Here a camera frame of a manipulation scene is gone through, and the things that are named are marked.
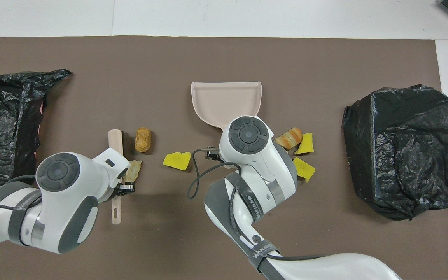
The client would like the black bag-lined bin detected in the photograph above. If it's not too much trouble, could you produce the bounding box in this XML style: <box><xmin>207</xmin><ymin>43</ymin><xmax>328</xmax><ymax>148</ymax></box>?
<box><xmin>0</xmin><ymin>69</ymin><xmax>72</xmax><ymax>195</ymax></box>
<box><xmin>342</xmin><ymin>84</ymin><xmax>448</xmax><ymax>221</ymax></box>

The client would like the yellow sponge with green back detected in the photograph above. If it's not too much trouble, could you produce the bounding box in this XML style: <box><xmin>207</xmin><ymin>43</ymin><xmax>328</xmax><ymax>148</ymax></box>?
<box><xmin>163</xmin><ymin>152</ymin><xmax>192</xmax><ymax>171</ymax></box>

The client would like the beige plastic dustpan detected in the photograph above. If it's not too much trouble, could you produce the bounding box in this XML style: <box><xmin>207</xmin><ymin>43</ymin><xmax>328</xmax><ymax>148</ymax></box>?
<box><xmin>191</xmin><ymin>81</ymin><xmax>263</xmax><ymax>169</ymax></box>

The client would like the small yellow sponge piece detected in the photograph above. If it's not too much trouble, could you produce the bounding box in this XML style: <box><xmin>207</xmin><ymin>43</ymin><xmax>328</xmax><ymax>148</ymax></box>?
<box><xmin>295</xmin><ymin>133</ymin><xmax>315</xmax><ymax>155</ymax></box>

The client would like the beige hand brush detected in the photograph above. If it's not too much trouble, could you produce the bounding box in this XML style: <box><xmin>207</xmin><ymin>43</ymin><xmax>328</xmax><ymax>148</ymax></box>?
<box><xmin>108</xmin><ymin>129</ymin><xmax>124</xmax><ymax>225</ymax></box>

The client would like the large yellow sponge piece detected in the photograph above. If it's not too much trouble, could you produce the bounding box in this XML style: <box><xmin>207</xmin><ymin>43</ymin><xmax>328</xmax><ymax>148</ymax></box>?
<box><xmin>293</xmin><ymin>157</ymin><xmax>316</xmax><ymax>183</ymax></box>

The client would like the striped toy croissant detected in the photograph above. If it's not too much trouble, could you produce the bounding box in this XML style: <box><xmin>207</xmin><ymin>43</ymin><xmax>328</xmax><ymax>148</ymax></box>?
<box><xmin>274</xmin><ymin>127</ymin><xmax>303</xmax><ymax>151</ymax></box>

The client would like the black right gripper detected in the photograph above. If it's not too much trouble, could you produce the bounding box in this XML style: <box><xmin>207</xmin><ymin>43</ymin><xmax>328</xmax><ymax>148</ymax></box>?
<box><xmin>205</xmin><ymin>147</ymin><xmax>223</xmax><ymax>161</ymax></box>

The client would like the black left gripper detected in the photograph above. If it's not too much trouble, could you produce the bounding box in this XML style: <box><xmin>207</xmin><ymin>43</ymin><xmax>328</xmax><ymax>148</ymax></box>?
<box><xmin>100</xmin><ymin>182</ymin><xmax>135</xmax><ymax>203</ymax></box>

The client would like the brown table mat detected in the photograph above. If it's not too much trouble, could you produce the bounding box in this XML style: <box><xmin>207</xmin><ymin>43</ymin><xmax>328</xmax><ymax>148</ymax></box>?
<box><xmin>0</xmin><ymin>36</ymin><xmax>448</xmax><ymax>280</ymax></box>

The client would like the brown oval bread roll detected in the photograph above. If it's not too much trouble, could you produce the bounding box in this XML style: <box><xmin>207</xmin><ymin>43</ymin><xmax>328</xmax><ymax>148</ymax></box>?
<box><xmin>135</xmin><ymin>127</ymin><xmax>152</xmax><ymax>153</ymax></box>

